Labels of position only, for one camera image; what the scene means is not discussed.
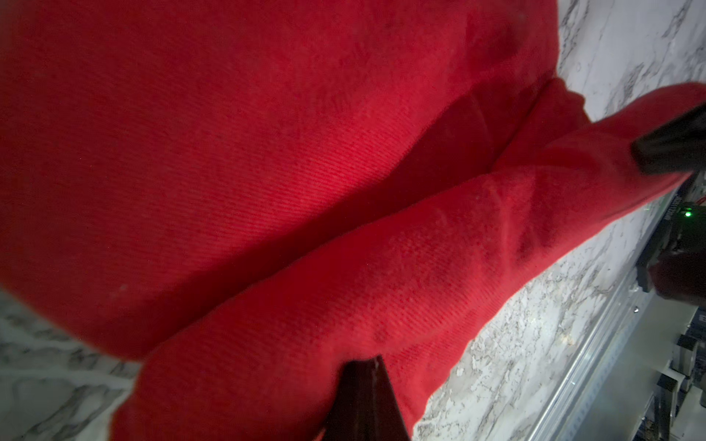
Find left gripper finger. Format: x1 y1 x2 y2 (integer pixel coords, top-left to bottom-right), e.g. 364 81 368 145
322 356 411 441

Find red long pants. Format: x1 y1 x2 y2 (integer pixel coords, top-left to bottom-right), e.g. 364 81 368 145
1 1 705 440

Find aluminium front rail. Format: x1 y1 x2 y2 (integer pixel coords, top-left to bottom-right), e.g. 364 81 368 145
529 268 653 441

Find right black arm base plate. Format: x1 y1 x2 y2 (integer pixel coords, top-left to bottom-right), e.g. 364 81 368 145
635 172 705 292

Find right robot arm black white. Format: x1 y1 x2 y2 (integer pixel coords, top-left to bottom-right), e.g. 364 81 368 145
631 105 705 307

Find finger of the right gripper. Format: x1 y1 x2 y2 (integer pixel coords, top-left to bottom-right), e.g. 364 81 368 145
631 104 705 175

